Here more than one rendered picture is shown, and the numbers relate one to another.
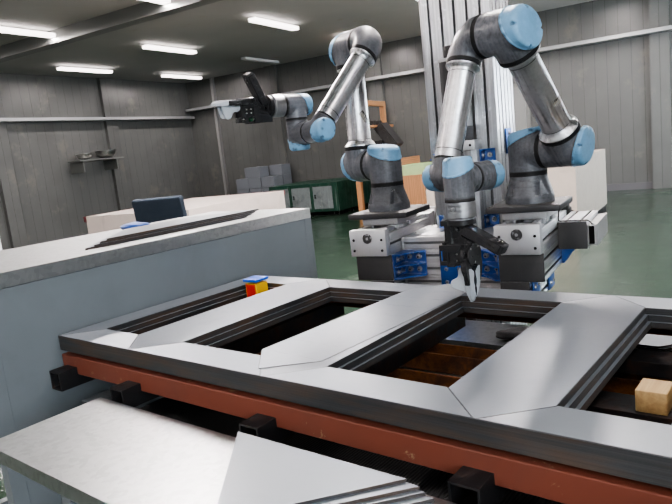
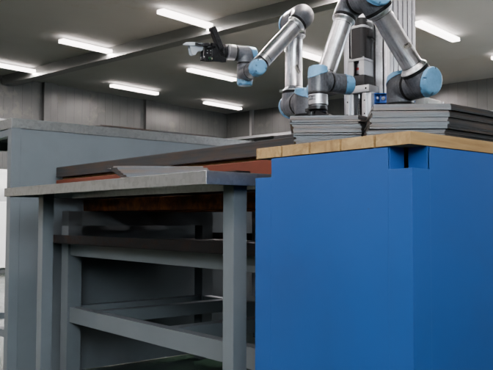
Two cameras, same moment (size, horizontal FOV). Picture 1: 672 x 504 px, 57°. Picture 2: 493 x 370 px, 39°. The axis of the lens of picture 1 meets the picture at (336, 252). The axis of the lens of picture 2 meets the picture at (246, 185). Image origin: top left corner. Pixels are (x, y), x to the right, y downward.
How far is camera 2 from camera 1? 1.32 m
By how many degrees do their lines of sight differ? 16
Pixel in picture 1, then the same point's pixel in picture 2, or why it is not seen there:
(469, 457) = (241, 166)
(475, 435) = (244, 152)
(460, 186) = (315, 82)
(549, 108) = (401, 50)
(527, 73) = (382, 23)
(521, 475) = (260, 167)
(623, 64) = not seen: outside the picture
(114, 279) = (99, 146)
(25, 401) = (28, 204)
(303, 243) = not seen: hidden behind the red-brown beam
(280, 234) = not seen: hidden behind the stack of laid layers
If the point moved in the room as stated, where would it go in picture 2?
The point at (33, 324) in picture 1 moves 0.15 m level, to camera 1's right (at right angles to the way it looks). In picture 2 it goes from (42, 157) to (77, 157)
